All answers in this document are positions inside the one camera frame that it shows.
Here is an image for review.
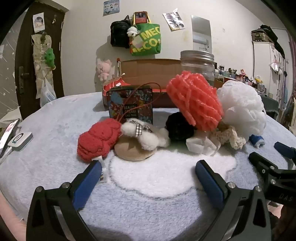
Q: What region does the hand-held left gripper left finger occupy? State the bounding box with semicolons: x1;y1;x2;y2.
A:
26;160;103;241

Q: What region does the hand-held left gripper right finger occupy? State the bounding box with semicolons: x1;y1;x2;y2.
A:
195;159;271;241

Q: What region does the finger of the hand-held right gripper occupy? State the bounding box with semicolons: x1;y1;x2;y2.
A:
248;152;279;177
274;142;296;161

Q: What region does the blue soft roll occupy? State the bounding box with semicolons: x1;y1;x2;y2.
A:
248;134;265;148

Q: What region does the cream crochet scrunchie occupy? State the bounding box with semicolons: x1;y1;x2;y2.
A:
209;123;247;150

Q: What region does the red knit scrunchie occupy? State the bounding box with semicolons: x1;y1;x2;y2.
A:
77;119;123;183

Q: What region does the beige powder puff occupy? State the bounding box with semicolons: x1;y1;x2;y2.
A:
115;123;160;161

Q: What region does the white bath loofah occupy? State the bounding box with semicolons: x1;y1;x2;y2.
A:
217;80;267;137

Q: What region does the black scrunchie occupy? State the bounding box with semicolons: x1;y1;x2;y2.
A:
165;112;195;142

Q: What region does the white fluffy scrunchie with bow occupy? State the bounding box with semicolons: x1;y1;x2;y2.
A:
121;118;170;151

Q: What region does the coral foam net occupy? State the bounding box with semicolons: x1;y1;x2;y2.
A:
166;71;224;132

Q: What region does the cardboard box with red print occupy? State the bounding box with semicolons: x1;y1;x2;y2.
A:
102;59;185;109

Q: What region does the desk with green cloth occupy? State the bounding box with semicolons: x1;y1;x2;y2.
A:
261;93;280;121

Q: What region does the printed tin box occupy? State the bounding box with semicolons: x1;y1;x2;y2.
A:
107;86;153;127

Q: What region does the row of desk trinkets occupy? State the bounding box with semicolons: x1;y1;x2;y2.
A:
215;65;273;93

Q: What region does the white wardrobe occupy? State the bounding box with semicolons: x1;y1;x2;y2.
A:
251;35;296;130

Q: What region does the clear plastic bag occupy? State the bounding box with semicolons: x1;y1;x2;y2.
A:
40;79;56;107

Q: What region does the smartphone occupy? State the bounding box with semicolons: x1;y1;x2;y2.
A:
0;118;21;158

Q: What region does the pink plush toy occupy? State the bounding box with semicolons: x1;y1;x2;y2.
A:
96;58;112;81

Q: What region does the glass jar with metal lid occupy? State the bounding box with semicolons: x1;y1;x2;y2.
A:
180;50;216;88

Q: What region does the dark bag on wardrobe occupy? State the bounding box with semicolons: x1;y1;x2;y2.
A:
252;24;278;43

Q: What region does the green plush toy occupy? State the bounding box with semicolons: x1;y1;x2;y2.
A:
44;47;56;69

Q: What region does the beige hanging organizer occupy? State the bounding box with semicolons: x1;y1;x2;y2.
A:
31;32;57;100

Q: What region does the green tote bag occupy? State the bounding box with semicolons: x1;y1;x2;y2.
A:
129;13;162;56

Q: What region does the black backpack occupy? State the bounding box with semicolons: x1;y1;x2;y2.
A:
110;15;131;49

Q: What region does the small white plush toy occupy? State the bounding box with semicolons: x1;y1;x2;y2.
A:
127;26;139;38

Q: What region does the paper picture on door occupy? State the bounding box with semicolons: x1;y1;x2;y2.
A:
33;13;45;33

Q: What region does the red framed photo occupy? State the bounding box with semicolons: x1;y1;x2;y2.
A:
135;11;148;24

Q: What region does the white device with ring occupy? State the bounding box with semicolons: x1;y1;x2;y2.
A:
8;132;33;152

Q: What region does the door handle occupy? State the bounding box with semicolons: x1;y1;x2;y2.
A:
18;66;25;94

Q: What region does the wall mirror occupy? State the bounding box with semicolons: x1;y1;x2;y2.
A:
191;15;212;52

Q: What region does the photo wall poster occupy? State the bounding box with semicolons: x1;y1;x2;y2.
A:
162;8;185;32

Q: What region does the blue wall poster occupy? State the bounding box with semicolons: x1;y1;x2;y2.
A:
103;0;119;16

